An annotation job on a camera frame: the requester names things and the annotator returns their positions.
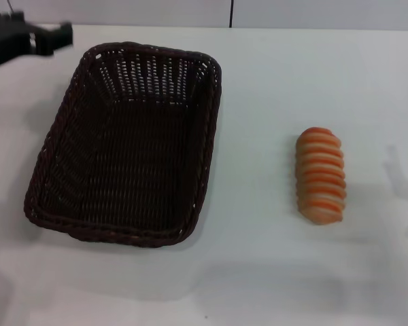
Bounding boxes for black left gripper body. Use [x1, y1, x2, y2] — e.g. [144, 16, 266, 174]
[0, 11, 37, 70]

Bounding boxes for dark brown woven basket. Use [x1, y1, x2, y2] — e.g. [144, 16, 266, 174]
[22, 41, 222, 249]

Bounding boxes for orange striped bread loaf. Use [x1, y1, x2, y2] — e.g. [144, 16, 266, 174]
[294, 126, 347, 225]

